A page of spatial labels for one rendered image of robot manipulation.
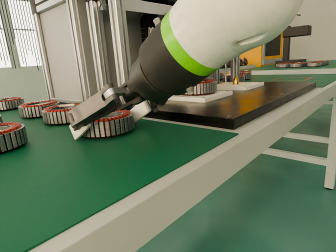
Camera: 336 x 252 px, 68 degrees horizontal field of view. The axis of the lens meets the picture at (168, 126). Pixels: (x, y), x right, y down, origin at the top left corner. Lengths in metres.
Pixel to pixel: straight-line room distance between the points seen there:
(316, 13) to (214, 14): 5.87
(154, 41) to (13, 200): 0.23
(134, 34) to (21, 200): 0.71
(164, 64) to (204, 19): 0.08
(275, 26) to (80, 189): 0.26
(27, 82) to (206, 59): 7.00
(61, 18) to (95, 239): 0.75
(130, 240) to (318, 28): 5.93
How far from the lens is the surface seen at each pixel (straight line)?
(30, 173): 0.38
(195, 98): 0.67
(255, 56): 4.43
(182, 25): 0.28
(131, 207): 0.25
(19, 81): 7.16
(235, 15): 0.24
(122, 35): 0.68
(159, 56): 0.30
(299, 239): 1.47
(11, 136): 0.50
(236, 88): 0.87
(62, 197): 0.29
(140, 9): 0.73
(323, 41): 6.04
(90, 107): 0.38
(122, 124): 0.47
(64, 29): 0.88
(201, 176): 0.33
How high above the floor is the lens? 0.88
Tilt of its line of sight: 15 degrees down
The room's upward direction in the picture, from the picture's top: 4 degrees counter-clockwise
